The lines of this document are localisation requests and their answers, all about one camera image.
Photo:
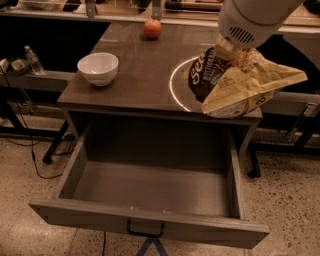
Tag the grey side bench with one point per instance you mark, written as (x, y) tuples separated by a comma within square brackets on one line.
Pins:
[(55, 81)]

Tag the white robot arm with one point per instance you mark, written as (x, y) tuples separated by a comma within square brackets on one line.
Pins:
[(244, 25)]

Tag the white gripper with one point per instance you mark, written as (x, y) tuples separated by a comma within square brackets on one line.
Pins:
[(247, 29)]

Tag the clear plastic water bottle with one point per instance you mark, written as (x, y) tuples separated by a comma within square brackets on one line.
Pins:
[(33, 61)]

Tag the white ceramic bowl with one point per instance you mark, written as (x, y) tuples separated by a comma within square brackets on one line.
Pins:
[(99, 69)]

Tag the grey wooden open drawer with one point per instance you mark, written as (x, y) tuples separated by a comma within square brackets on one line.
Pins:
[(198, 201)]

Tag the brown sea salt chip bag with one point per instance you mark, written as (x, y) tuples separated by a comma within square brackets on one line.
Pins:
[(225, 91)]

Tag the red apple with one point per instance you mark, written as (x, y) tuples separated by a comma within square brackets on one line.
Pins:
[(152, 29)]

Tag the small round tray with items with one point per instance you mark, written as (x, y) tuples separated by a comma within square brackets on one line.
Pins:
[(14, 66)]

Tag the black metal drawer handle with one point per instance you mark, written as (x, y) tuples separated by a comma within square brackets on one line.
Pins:
[(145, 229)]

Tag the grey wooden counter cabinet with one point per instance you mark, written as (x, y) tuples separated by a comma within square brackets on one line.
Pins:
[(147, 112)]

